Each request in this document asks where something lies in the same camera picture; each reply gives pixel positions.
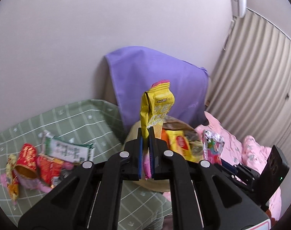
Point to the beige pleated curtain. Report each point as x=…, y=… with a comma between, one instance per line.
x=255, y=76

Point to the pink silver snack wrapper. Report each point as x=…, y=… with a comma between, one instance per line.
x=212, y=146

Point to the yellow bag with snacks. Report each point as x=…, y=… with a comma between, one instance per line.
x=131, y=136

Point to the red gold wrapper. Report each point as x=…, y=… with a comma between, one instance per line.
x=28, y=155

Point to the red printed wrapper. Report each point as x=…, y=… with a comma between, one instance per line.
x=48, y=170

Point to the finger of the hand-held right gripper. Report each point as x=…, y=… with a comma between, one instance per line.
x=228, y=167

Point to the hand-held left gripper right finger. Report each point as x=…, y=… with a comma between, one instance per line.
x=151, y=153

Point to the green white snack packet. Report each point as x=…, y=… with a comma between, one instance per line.
x=68, y=151

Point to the yellow packet with red label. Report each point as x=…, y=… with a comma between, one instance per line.
x=176, y=143

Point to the purple cloth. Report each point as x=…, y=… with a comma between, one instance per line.
x=148, y=71

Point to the brown paper bag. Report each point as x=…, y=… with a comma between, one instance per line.
x=179, y=124

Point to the yellow snack packet pink edge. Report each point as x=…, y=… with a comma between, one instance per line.
x=155, y=105

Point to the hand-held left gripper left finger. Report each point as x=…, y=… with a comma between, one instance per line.
x=141, y=153

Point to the pink plush toy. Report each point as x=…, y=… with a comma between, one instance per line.
x=43, y=186

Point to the green checked tablecloth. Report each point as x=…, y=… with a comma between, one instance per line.
x=76, y=122

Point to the pink floral blanket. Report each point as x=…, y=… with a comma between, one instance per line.
x=234, y=141

